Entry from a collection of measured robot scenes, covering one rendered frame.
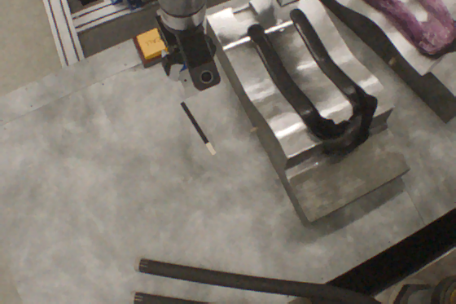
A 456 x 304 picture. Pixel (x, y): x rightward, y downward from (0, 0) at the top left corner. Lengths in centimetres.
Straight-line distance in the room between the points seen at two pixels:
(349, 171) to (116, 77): 57
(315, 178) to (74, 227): 52
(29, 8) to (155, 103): 132
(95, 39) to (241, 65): 95
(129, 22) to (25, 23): 58
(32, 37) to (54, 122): 113
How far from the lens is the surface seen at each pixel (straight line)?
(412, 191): 119
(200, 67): 86
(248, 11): 119
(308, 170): 106
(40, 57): 222
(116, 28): 195
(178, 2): 75
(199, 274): 101
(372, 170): 110
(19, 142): 120
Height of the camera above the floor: 187
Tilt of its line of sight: 71 degrees down
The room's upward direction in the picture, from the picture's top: 9 degrees clockwise
